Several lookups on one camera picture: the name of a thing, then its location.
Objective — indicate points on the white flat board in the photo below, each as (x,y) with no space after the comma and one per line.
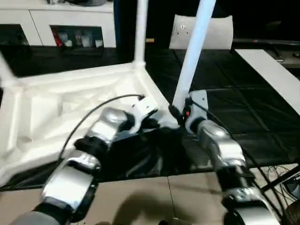
(274,70)

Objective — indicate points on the white curved plastic panel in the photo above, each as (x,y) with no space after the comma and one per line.
(215,32)

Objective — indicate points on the white plastic table leg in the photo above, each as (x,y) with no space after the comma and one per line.
(8,72)
(194,51)
(141,32)

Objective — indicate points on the white glass-door cabinet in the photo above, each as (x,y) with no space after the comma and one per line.
(70,16)

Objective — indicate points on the black metal rod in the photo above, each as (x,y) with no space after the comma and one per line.
(279,180)

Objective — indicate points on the white plastic table top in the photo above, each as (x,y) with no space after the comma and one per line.
(47,98)

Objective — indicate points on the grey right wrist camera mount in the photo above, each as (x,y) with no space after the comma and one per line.
(199,100)

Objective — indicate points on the black padded mat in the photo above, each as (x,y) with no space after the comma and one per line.
(234,93)

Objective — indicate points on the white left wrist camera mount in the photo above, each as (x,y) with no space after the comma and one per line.
(145,106)

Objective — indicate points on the white ceramic cup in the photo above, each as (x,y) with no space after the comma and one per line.
(68,43)

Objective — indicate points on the grey rounded device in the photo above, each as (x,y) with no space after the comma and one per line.
(86,2)

